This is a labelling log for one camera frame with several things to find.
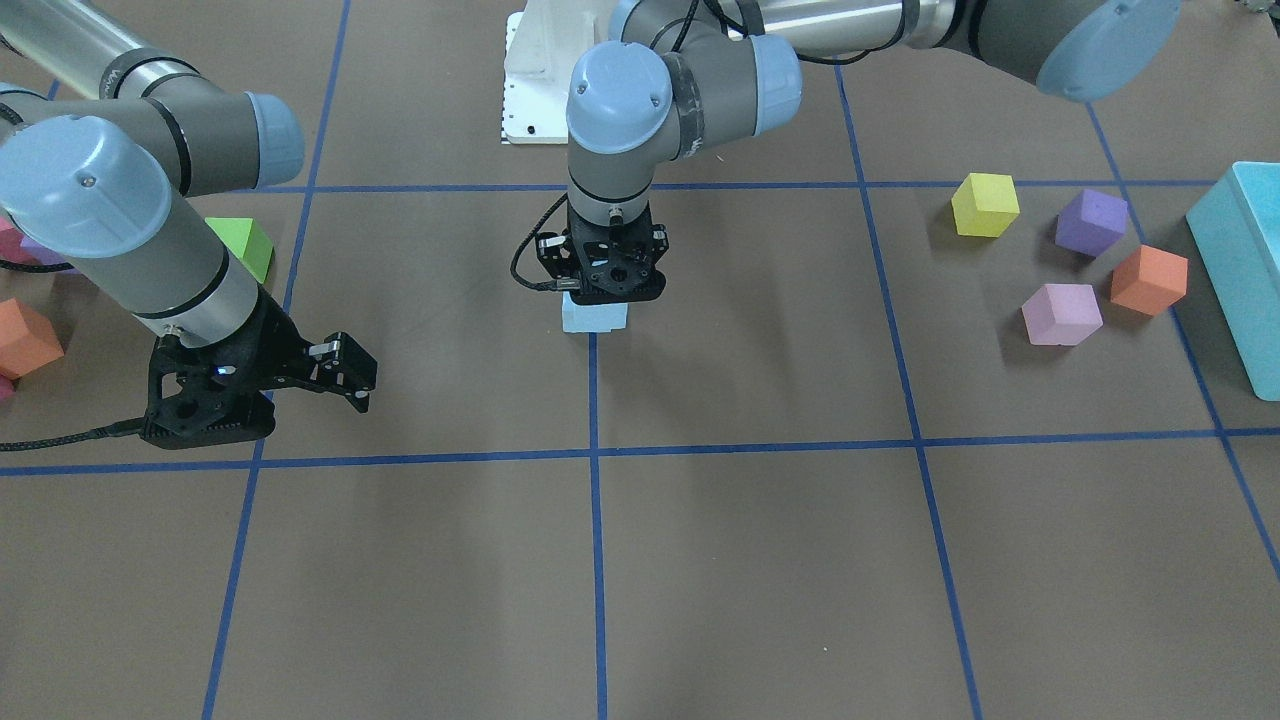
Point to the green block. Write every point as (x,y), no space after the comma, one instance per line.
(248,241)

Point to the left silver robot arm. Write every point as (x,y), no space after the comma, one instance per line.
(677,77)

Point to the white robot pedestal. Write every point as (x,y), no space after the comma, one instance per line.
(543,43)

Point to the yellow block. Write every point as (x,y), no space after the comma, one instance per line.
(985,205)

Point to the blue plastic tray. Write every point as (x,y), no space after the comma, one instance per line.
(1236,229)

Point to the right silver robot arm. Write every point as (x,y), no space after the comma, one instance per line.
(106,182)

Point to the crimson block beside orange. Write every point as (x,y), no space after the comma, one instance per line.
(11,244)

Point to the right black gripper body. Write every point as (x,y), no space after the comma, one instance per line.
(268,337)

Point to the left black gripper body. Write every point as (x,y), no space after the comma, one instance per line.
(553,251)

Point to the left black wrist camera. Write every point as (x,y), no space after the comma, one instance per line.
(553,252)

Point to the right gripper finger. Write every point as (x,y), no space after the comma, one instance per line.
(343,367)

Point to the light blue block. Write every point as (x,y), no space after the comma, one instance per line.
(603,318)

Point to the pink block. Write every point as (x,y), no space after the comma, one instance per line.
(1061,314)

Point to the purple block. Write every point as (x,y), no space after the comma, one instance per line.
(40,255)
(1092,223)

